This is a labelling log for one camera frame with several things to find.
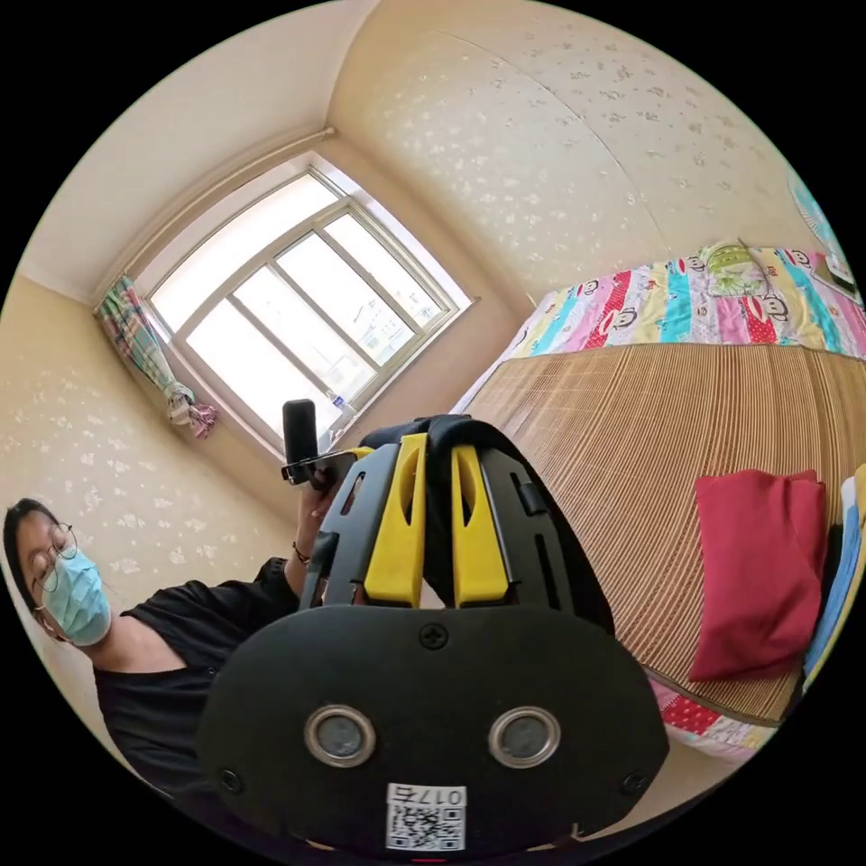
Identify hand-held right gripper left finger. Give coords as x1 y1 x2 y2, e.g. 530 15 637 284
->
364 432 429 608

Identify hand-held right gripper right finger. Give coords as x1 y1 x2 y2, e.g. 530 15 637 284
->
451 446 521 609

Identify black long pants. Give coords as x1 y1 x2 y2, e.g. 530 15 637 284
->
370 413 613 637

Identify person's left forearm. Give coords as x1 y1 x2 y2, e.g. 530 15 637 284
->
282 545 319 600

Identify person's left hand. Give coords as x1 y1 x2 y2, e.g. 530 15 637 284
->
296 472 344 560

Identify window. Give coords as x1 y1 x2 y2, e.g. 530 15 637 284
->
143 164 476 463

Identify bed with woven mat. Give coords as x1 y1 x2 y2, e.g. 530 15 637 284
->
448 242 866 767

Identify checked curtain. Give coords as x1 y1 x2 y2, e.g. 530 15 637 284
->
94 272 220 441

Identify person's body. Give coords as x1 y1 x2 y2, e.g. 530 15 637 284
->
2 497 327 816

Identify pile of clothes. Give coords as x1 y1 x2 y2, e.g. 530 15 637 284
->
687 462 866 686

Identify green printed cushion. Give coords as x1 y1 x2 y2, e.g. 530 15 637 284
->
698 239 774 299

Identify teal fan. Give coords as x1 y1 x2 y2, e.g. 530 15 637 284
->
787 170 838 257

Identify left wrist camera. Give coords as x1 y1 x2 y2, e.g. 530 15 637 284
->
281 400 312 465

